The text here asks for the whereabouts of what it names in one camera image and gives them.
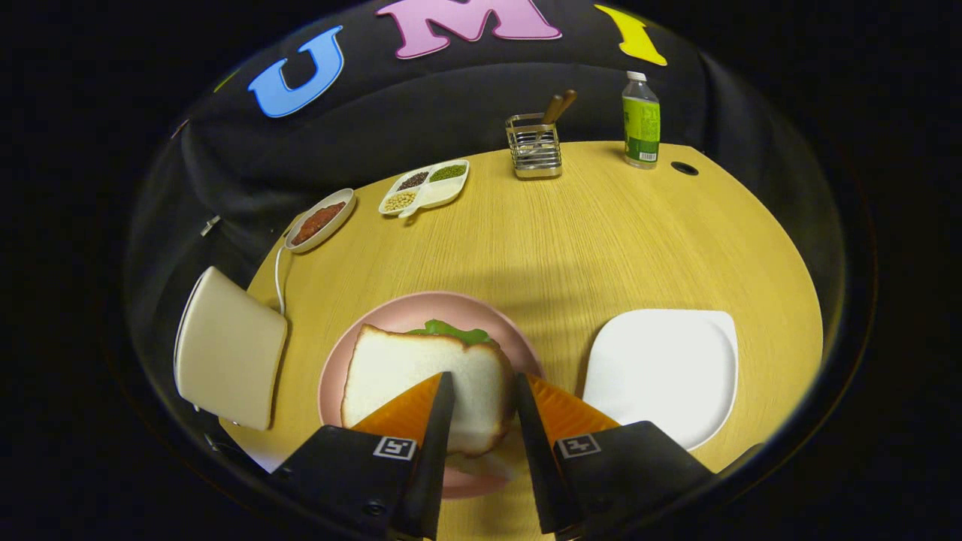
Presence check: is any metal wire cutlery holder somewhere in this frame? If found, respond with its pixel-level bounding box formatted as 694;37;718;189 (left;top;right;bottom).
505;113;564;180

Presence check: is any white square plate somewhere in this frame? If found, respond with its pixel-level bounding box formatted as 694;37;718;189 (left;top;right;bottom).
582;308;740;452

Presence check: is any cream toaster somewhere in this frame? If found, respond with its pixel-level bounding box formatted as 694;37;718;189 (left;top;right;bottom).
174;266;289;431

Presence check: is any pink round plate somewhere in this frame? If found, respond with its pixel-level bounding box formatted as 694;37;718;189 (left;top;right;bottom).
318;291;543;500

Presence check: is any red raw meat piece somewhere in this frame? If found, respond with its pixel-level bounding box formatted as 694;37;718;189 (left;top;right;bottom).
292;201;346;246

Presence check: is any white divided dish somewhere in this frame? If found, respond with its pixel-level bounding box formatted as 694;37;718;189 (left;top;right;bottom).
378;159;470;219

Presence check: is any white round plate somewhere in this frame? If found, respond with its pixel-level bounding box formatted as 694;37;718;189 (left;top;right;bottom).
285;188;357;254

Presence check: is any white bread slice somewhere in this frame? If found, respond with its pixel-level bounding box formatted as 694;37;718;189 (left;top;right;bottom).
340;324;516;458

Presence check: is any white toaster cable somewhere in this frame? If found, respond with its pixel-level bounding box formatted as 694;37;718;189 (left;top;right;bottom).
274;218;301;315

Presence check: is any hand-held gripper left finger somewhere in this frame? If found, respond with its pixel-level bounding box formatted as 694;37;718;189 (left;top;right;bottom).
271;371;456;540

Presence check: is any green label plastic bottle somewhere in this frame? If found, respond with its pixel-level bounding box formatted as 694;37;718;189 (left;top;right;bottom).
622;71;661;170

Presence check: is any green lettuce leaf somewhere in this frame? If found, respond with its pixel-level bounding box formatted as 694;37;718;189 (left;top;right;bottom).
408;319;497;346

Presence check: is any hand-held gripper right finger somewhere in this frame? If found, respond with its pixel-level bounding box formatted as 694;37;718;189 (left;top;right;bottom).
514;372;716;536

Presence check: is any black backdrop cloth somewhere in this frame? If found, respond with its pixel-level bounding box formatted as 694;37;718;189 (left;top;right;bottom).
124;0;846;301

